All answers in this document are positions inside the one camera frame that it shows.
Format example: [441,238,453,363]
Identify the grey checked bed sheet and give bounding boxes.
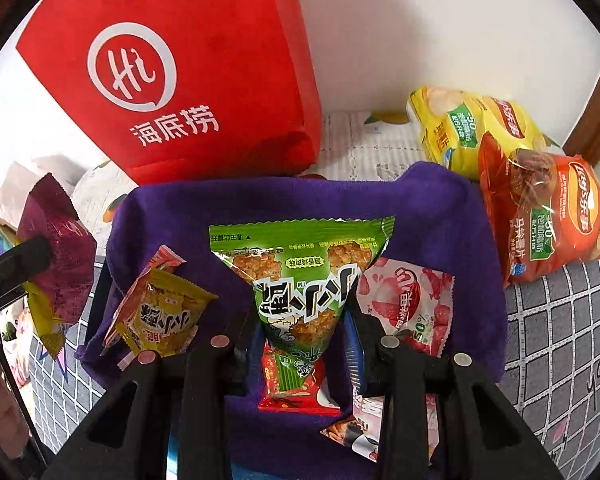
[7,255,600,480]

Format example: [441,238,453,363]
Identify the red paper bag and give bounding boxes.
[15,0,326,186]

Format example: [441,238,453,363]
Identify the magenta snack packet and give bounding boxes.
[15,172,98,326]

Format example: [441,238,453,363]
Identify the red chip bag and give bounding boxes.
[477,132,600,288]

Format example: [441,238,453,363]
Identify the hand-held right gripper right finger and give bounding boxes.
[342,307,566,480]

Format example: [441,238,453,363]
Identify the yellow chip bag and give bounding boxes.
[406,86,563,181]

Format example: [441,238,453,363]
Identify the small red snack packet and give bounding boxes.
[101,245,187,346]

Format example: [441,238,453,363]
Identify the green snack packet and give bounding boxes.
[208,216,397,396]

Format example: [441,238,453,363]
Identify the strawberry print snack packet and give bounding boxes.
[352,256,455,358]

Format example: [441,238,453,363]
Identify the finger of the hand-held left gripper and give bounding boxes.
[0,236,54,312]

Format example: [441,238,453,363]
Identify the panda print snack packet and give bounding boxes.
[320,412,388,463]

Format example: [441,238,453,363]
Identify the large pink snack packet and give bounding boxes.
[352,392,441,461]

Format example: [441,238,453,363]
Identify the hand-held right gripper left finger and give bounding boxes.
[40,310,261,480]

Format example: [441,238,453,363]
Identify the purple towel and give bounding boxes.
[75,160,508,480]

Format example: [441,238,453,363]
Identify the small yellow snack packet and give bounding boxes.
[115,267,220,358]

